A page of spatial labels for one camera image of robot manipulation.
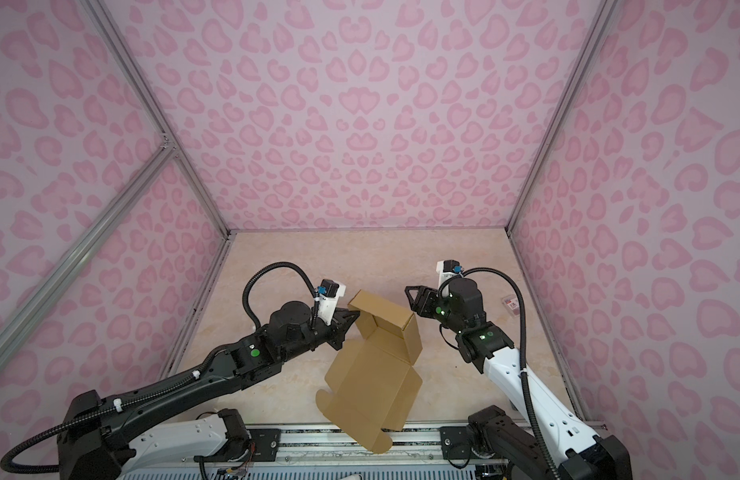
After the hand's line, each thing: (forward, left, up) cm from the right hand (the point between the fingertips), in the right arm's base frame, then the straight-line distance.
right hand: (412, 289), depth 76 cm
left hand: (-7, +13, +2) cm, 15 cm away
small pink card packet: (+8, -33, -20) cm, 40 cm away
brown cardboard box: (-20, +10, -10) cm, 24 cm away
